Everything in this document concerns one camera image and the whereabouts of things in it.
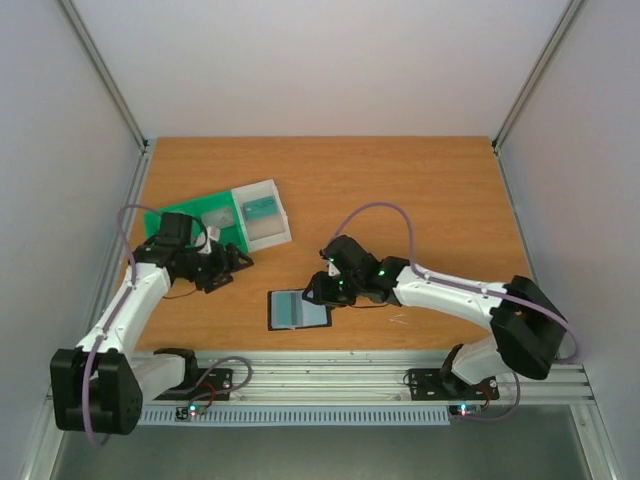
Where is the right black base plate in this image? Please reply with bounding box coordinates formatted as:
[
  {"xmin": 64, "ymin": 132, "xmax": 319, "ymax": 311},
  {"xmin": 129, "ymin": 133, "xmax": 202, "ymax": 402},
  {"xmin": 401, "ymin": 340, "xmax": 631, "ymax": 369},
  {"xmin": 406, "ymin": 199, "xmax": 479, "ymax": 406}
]
[{"xmin": 403, "ymin": 368, "xmax": 500, "ymax": 401}]

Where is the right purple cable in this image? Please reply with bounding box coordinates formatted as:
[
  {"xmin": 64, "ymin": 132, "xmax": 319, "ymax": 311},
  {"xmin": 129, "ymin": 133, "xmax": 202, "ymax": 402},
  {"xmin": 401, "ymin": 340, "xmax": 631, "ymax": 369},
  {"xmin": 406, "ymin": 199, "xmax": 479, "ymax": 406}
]
[{"xmin": 324, "ymin": 202, "xmax": 585, "ymax": 424}]

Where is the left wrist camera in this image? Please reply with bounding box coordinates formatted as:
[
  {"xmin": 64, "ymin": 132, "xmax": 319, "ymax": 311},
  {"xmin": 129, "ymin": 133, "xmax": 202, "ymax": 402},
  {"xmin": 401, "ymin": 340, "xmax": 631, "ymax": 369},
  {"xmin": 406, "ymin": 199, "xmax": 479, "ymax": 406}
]
[{"xmin": 195, "ymin": 226, "xmax": 221, "ymax": 254}]

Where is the clear plastic tray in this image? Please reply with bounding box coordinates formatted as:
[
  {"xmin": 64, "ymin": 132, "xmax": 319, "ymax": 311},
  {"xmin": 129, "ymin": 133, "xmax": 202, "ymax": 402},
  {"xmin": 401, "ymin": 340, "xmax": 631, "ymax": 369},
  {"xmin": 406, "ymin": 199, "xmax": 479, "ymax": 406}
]
[{"xmin": 231, "ymin": 179, "xmax": 292, "ymax": 253}]

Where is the frame post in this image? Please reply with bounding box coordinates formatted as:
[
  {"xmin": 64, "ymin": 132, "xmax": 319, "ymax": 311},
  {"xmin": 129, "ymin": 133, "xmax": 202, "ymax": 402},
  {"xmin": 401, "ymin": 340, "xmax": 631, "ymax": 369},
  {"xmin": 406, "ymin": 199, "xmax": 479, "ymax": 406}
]
[
  {"xmin": 491, "ymin": 0, "xmax": 589, "ymax": 151},
  {"xmin": 54, "ymin": 0, "xmax": 150, "ymax": 151}
]

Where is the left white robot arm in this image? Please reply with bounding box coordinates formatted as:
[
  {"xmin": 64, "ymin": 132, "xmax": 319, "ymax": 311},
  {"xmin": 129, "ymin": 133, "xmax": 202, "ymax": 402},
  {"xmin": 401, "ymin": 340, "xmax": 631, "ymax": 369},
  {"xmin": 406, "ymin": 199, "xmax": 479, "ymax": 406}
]
[{"xmin": 50, "ymin": 212, "xmax": 254, "ymax": 446}]

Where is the teal credit card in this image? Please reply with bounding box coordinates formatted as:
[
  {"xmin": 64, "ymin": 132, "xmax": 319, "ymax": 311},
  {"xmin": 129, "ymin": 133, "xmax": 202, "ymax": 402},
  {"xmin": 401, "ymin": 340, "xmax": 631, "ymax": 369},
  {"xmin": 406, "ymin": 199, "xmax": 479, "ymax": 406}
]
[{"xmin": 242, "ymin": 196, "xmax": 279, "ymax": 222}]

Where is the grey slotted cable duct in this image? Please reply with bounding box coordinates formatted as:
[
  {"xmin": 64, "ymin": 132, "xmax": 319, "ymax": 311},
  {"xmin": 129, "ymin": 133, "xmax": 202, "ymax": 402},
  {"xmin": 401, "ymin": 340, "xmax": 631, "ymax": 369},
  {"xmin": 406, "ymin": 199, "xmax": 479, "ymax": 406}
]
[{"xmin": 139, "ymin": 405, "xmax": 450, "ymax": 428}]

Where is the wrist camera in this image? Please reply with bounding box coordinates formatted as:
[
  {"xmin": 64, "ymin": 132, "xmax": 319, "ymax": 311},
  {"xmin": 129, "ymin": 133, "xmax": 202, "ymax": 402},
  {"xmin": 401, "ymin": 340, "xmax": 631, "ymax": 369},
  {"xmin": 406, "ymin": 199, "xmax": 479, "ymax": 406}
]
[
  {"xmin": 195, "ymin": 226, "xmax": 221, "ymax": 254},
  {"xmin": 326, "ymin": 259, "xmax": 342, "ymax": 278}
]

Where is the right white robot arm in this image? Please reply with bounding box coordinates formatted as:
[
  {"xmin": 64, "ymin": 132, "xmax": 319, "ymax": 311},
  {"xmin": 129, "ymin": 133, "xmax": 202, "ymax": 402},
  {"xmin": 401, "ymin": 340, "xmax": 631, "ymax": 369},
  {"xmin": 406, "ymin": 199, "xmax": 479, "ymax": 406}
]
[{"xmin": 302, "ymin": 235, "xmax": 567, "ymax": 399}]

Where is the left frame post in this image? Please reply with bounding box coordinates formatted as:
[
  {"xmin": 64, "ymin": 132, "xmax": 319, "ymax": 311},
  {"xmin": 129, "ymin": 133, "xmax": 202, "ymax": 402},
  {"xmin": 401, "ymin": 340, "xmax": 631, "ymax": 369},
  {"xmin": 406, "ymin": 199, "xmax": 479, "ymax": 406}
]
[{"xmin": 54, "ymin": 0, "xmax": 150, "ymax": 151}]

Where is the right frame post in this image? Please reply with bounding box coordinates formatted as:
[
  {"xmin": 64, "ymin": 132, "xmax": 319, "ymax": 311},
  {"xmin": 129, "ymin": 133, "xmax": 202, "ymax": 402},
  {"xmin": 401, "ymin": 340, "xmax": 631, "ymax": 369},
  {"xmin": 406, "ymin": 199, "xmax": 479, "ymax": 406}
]
[{"xmin": 491, "ymin": 0, "xmax": 589, "ymax": 151}]

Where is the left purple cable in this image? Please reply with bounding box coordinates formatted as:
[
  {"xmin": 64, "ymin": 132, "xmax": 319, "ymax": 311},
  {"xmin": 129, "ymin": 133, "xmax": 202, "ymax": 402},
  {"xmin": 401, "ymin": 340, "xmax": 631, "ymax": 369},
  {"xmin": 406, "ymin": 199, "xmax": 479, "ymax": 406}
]
[{"xmin": 82, "ymin": 203, "xmax": 166, "ymax": 448}]

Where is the purple cable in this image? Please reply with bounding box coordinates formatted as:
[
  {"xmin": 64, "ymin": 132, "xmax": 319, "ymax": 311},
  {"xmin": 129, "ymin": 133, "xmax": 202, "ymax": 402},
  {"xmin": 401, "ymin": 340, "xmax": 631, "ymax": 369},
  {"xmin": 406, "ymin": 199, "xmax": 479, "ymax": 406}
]
[
  {"xmin": 82, "ymin": 203, "xmax": 166, "ymax": 448},
  {"xmin": 324, "ymin": 202, "xmax": 585, "ymax": 424}
]

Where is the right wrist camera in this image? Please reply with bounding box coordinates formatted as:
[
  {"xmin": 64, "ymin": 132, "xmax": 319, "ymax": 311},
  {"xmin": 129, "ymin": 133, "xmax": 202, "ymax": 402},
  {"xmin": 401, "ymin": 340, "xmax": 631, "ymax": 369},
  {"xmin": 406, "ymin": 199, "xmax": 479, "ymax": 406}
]
[{"xmin": 326, "ymin": 259, "xmax": 342, "ymax": 278}]

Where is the black card holder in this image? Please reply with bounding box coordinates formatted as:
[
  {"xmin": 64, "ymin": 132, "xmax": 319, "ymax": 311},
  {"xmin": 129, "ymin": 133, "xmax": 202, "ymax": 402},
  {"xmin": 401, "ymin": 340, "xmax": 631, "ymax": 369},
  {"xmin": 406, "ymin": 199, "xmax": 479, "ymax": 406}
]
[{"xmin": 267, "ymin": 290, "xmax": 332, "ymax": 331}]

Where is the grey credit card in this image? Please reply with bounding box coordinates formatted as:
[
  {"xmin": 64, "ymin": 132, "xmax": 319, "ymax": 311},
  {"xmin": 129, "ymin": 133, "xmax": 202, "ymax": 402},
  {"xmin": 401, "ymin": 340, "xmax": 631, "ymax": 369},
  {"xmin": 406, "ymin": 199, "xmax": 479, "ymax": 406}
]
[{"xmin": 201, "ymin": 206, "xmax": 236, "ymax": 230}]

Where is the green plastic tray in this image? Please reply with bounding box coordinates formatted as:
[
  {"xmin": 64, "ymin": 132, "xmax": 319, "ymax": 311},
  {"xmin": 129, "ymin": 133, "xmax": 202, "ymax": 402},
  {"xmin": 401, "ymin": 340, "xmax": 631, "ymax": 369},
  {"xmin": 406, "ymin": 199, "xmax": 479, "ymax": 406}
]
[{"xmin": 143, "ymin": 190, "xmax": 249, "ymax": 254}]

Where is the teal card in holder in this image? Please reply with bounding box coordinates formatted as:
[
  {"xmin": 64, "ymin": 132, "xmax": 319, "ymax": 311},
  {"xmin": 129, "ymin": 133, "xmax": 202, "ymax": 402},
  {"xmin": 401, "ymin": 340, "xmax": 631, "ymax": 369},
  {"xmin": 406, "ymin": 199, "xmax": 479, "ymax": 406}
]
[{"xmin": 269, "ymin": 290, "xmax": 303, "ymax": 330}]

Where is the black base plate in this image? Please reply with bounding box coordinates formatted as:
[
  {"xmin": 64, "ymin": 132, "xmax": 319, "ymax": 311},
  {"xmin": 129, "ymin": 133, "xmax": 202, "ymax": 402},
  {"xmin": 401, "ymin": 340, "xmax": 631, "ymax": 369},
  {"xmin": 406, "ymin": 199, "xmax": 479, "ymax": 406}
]
[
  {"xmin": 403, "ymin": 368, "xmax": 500, "ymax": 401},
  {"xmin": 156, "ymin": 368, "xmax": 233, "ymax": 401}
]

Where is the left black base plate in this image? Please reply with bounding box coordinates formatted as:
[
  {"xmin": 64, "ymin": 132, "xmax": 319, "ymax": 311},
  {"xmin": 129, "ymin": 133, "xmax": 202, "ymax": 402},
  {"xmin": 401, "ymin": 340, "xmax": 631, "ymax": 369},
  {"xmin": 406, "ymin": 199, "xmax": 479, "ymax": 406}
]
[{"xmin": 156, "ymin": 368, "xmax": 233, "ymax": 401}]

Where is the aluminium rail frame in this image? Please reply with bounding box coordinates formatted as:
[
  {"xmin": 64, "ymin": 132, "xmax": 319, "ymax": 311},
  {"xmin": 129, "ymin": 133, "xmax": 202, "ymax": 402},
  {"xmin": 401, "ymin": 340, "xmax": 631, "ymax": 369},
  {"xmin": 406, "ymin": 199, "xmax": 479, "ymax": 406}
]
[{"xmin": 45, "ymin": 349, "xmax": 596, "ymax": 407}]

